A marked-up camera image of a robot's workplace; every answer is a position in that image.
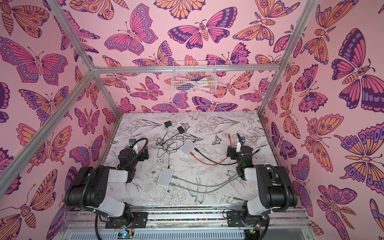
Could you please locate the grey ethernet cable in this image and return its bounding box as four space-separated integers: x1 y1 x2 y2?
169 176 241 194
171 173 239 188

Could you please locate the black power cable with plug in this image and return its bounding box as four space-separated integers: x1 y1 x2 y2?
155 131 203 169

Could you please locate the black adapter cable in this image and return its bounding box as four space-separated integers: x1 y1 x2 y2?
155 130 183 158

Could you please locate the red ethernet cable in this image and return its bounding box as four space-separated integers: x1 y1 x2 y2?
188 133 232 166

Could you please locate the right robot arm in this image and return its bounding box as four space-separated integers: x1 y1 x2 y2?
223 146 298 228

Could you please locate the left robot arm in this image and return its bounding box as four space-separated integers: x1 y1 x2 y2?
64 147 149 229

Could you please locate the black power adapter far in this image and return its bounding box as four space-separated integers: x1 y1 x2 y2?
164 121 172 128

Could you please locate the black power adapter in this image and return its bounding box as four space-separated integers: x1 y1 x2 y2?
177 127 185 134
164 121 172 128

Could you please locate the black power adapter near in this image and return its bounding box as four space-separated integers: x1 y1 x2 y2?
177 127 185 134

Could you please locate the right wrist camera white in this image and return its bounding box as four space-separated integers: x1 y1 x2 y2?
236 137 246 153

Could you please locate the front aluminium rail base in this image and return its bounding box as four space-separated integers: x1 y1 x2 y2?
57 204 317 240

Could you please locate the aluminium frame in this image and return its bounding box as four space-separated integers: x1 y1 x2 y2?
1 1 318 195

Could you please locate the white wire basket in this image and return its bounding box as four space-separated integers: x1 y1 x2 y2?
170 60 218 94

